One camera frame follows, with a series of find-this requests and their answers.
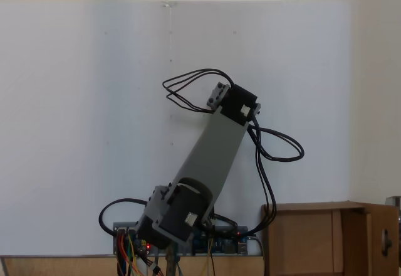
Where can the blue circuit board with capacitors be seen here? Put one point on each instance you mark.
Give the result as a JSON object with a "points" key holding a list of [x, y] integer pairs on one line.
{"points": [[225, 244]]}

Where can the grey board mounting plate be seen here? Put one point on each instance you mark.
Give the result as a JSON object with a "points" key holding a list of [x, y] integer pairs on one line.
{"points": [[115, 226]]}

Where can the brown cardboard box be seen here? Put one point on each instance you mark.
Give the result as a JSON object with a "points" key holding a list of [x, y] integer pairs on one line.
{"points": [[300, 241]]}

